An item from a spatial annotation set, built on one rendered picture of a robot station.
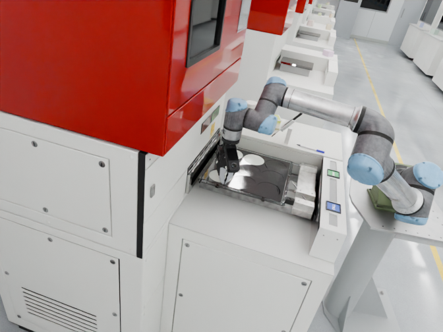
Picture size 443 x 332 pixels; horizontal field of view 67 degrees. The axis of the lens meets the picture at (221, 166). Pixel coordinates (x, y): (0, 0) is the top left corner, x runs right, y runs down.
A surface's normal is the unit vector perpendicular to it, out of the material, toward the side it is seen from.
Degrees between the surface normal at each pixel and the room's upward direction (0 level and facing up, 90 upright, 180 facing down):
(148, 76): 90
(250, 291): 90
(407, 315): 0
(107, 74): 90
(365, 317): 0
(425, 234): 0
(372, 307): 90
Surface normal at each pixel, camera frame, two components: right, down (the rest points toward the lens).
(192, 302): -0.29, 0.47
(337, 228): 0.15, -0.84
